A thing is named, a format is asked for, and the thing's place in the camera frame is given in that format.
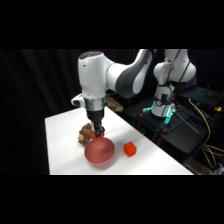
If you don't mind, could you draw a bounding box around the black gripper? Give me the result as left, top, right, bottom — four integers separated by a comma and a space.
87, 108, 106, 137

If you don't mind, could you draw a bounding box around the pink bowl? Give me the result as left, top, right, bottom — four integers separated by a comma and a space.
84, 136, 116, 167

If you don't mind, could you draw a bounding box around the brown plush toy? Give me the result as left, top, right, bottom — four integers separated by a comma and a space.
78, 122, 95, 147

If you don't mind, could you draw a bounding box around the red cube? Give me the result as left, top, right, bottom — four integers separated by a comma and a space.
123, 141, 138, 158

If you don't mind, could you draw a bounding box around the black curtain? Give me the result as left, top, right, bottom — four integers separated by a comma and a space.
0, 49, 224, 176

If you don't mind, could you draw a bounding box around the black robot stand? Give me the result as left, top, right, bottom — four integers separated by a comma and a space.
123, 96, 224, 164

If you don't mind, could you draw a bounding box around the black laptop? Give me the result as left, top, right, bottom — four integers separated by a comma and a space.
179, 86, 224, 108

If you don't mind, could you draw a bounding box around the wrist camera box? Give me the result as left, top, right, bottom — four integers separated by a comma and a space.
105, 99, 124, 112

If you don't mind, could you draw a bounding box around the yellow cable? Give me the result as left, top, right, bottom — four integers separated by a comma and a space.
188, 98, 224, 169

